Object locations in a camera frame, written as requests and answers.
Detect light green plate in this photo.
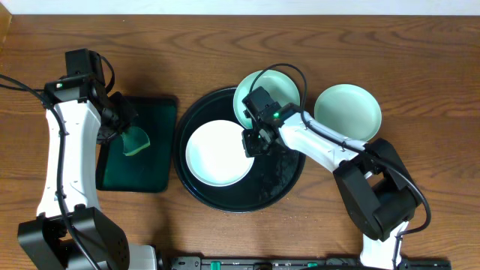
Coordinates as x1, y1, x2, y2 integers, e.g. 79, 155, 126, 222
233, 70, 300, 129
314, 84, 382, 141

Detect white plate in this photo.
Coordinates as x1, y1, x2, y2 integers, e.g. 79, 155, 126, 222
184, 120, 254, 188

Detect green sponge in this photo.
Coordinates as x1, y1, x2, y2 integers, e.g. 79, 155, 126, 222
121, 126, 151, 156

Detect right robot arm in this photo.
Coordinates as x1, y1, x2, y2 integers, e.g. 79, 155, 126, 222
241, 87, 425, 269

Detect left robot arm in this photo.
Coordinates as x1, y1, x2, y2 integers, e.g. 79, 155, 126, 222
17, 49, 158, 269

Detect round black tray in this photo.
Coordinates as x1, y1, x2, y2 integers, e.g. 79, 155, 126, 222
173, 86, 306, 213

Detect rectangular dark green tray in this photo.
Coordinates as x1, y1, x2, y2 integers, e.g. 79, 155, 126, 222
95, 96, 177, 193

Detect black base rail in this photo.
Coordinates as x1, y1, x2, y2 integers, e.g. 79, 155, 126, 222
169, 256, 452, 270

